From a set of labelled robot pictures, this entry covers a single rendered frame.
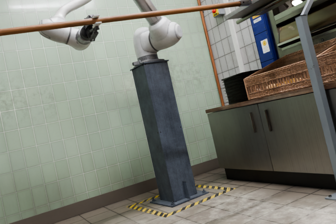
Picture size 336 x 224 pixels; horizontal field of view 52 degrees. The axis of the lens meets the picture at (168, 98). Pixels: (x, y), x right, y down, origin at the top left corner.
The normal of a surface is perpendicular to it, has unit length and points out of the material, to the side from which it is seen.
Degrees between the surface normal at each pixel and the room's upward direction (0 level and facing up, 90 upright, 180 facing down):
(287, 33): 70
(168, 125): 90
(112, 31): 90
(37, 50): 90
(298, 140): 90
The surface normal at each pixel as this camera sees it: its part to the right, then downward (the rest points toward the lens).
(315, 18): -0.89, -0.17
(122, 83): 0.44, -0.15
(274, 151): -0.87, 0.17
